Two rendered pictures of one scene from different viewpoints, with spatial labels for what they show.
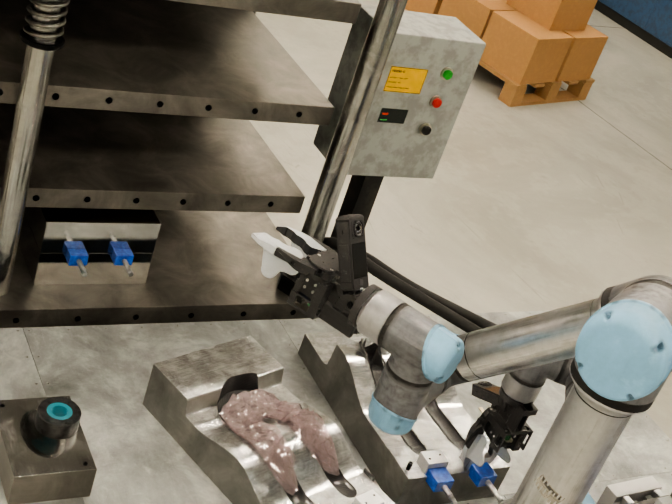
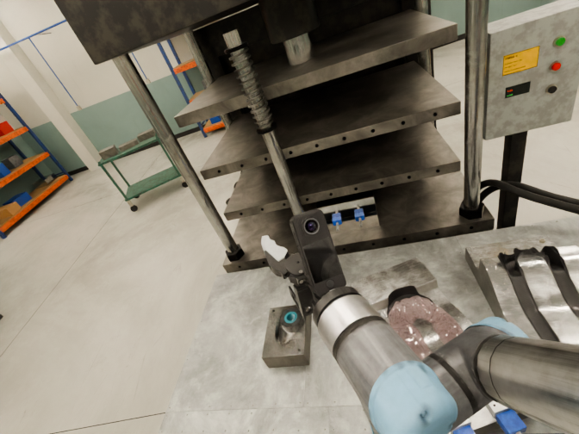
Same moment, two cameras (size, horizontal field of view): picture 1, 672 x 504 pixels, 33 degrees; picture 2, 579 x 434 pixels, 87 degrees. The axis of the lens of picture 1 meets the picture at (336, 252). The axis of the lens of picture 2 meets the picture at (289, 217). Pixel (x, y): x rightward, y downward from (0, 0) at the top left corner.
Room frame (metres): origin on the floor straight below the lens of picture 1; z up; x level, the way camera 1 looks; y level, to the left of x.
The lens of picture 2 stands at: (1.27, -0.27, 1.78)
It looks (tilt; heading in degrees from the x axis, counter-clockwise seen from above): 34 degrees down; 54
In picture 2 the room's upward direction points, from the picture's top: 22 degrees counter-clockwise
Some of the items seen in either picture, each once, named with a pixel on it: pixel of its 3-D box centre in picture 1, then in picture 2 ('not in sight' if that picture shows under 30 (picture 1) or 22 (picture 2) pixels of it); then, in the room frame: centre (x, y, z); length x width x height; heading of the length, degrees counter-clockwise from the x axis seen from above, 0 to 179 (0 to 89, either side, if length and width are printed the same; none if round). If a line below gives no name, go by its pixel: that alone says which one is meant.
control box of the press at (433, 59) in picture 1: (336, 263); (509, 189); (2.72, -0.01, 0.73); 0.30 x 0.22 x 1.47; 126
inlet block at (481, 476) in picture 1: (484, 478); not in sight; (1.84, -0.45, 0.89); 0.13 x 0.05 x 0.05; 36
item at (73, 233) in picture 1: (71, 195); (345, 189); (2.36, 0.66, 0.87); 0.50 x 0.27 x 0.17; 36
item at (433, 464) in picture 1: (441, 483); not in sight; (1.77, -0.36, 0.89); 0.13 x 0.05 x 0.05; 36
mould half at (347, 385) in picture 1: (401, 399); (544, 296); (2.03, -0.25, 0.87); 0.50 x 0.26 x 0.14; 36
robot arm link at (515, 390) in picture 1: (523, 384); not in sight; (1.86, -0.44, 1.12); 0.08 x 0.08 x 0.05
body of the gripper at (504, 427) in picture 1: (508, 417); not in sight; (1.85, -0.44, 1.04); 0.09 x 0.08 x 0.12; 36
